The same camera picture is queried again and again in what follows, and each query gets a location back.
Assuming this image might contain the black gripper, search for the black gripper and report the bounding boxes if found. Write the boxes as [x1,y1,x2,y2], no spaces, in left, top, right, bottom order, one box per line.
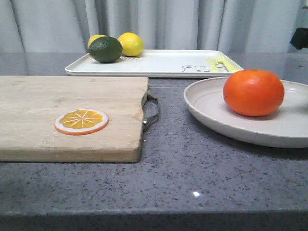
[290,28,308,50]

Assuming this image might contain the orange tangerine fruit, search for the orange tangerine fruit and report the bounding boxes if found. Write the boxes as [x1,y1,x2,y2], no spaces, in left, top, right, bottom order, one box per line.
[223,69,285,116]

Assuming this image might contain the beige round plate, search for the beige round plate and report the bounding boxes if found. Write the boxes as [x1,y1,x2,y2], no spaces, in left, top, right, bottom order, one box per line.
[183,77,308,148]

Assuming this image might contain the white rectangular tray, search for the white rectangular tray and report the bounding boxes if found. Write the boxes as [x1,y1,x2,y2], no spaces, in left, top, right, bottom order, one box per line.
[65,50,242,78]

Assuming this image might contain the grey curtain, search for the grey curtain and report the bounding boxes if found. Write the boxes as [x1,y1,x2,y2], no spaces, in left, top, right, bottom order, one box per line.
[0,0,308,53]

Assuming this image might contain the yellow plastic fork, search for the yellow plastic fork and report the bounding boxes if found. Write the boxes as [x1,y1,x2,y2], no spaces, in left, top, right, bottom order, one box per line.
[216,55,242,73]

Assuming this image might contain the yellow plastic knife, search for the yellow plastic knife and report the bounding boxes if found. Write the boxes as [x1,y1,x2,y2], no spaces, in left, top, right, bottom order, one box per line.
[206,57,220,73]

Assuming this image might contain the yellow lemon right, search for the yellow lemon right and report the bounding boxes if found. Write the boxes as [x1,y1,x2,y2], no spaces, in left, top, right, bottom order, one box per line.
[118,32,143,57]

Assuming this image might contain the yellow lemon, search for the yellow lemon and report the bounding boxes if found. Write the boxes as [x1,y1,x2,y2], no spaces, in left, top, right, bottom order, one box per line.
[88,34,105,47]
[118,32,143,57]

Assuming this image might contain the green lime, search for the green lime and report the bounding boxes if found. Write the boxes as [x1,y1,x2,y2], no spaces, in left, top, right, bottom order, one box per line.
[88,36,123,63]

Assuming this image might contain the yellow lemon left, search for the yellow lemon left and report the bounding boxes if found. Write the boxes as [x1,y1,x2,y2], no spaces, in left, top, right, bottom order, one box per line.
[88,34,105,47]

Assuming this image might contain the orange slice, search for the orange slice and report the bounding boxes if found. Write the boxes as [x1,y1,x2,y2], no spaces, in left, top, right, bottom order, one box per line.
[54,109,109,135]

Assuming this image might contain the wooden cutting board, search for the wooden cutting board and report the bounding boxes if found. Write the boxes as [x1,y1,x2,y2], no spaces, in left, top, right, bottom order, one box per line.
[0,76,148,163]

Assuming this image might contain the metal cutting board handle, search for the metal cutting board handle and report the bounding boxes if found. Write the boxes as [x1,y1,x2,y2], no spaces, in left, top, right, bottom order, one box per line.
[142,92,160,142]

